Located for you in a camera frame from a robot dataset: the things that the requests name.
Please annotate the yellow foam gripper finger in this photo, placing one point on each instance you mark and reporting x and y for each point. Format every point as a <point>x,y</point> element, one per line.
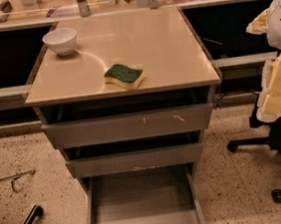
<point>258,25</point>
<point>269,101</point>

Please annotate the green and yellow sponge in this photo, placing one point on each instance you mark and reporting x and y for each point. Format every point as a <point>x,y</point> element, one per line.
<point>124,77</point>

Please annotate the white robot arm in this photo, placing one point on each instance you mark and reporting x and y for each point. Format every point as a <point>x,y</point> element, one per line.
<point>274,25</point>

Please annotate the grey top drawer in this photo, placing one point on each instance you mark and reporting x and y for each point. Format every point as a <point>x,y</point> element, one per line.
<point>100,130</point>

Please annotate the grey drawer cabinet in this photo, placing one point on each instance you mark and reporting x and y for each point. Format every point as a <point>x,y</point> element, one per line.
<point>128,110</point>

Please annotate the grey middle drawer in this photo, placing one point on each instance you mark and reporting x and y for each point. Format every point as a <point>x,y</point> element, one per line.
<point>136,160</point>

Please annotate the open grey bottom drawer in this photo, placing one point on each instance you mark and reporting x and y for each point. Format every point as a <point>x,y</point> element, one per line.
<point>150,196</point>

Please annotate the white ceramic bowl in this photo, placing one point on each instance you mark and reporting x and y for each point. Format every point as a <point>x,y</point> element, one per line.
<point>61,41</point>

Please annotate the metal hook tool on floor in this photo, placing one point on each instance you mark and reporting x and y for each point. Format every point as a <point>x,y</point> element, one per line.
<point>13,178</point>

